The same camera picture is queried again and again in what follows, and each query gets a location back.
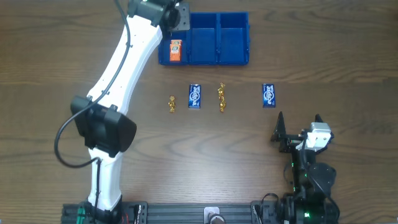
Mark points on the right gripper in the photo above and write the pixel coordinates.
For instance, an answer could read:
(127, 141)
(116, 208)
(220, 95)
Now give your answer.
(289, 143)

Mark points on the blue candy pack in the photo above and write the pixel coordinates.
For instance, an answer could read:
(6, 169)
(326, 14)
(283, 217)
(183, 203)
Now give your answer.
(194, 96)
(268, 96)

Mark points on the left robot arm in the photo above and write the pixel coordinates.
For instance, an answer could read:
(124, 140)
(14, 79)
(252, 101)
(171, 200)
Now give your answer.
(130, 65)

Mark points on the blue tray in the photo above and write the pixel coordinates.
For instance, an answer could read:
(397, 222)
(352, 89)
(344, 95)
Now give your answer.
(203, 46)

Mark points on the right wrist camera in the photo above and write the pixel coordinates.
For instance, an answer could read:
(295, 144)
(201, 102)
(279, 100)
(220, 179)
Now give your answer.
(317, 133)

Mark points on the mounting rail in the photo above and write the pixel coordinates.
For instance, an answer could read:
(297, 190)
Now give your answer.
(177, 213)

